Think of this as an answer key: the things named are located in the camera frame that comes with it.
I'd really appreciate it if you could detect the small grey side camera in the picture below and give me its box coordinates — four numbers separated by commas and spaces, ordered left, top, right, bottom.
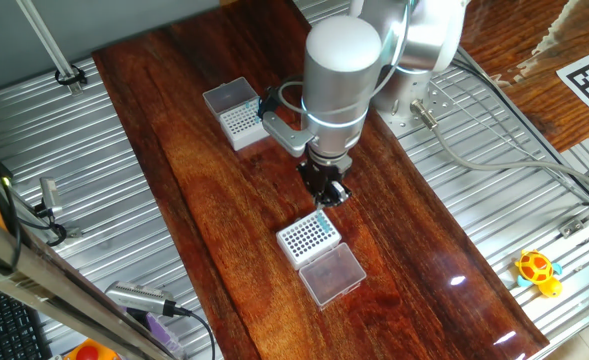
38, 176, 64, 217

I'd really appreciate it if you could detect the yellow orange turtle toy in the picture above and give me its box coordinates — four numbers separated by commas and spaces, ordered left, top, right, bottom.
513, 248, 564, 299

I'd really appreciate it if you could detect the side camera mount arm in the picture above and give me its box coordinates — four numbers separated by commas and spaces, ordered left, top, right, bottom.
3, 187, 84, 241

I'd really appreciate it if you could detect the brown wooden board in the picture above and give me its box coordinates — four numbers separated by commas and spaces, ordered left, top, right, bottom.
461, 0, 589, 154

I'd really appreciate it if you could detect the black depth camera cable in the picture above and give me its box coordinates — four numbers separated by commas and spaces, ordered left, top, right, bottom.
172, 304, 217, 360

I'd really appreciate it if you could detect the dark red wooden board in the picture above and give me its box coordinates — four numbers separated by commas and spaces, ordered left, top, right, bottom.
91, 0, 551, 360

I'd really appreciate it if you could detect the black side camera cable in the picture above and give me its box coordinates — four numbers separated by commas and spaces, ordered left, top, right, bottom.
32, 202, 69, 249

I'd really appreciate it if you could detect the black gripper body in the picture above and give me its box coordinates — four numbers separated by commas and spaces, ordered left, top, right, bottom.
297, 162, 351, 194

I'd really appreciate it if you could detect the aluminium frame beam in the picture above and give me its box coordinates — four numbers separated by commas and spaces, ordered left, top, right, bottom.
0, 202, 175, 360

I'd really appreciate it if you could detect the white tip rack clear lid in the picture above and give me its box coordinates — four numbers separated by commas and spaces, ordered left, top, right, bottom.
202, 76, 273, 152
275, 208, 368, 309

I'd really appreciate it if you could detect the aluminium bar with bracket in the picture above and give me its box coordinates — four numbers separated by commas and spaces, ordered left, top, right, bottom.
557, 192, 589, 240

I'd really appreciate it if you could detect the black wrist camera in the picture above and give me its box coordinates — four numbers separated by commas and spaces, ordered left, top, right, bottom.
256, 87, 281, 121

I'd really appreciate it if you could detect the black ring clamp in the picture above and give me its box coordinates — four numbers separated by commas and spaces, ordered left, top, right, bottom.
54, 64, 88, 87

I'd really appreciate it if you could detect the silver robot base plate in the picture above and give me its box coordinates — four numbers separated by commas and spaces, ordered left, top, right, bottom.
376, 69, 456, 140

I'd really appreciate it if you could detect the silver stand rod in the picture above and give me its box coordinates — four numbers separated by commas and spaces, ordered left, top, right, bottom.
14, 0, 84, 97

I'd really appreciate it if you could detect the silver depth camera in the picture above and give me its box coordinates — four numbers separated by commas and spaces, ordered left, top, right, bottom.
104, 280, 178, 319

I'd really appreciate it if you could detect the black keyboard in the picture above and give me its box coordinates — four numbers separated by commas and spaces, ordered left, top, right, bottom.
0, 277, 53, 360

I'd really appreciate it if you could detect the grey cable with metal connector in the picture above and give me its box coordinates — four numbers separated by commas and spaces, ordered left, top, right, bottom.
409, 98, 589, 199

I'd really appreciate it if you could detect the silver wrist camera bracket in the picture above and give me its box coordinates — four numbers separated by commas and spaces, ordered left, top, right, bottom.
262, 110, 315, 159

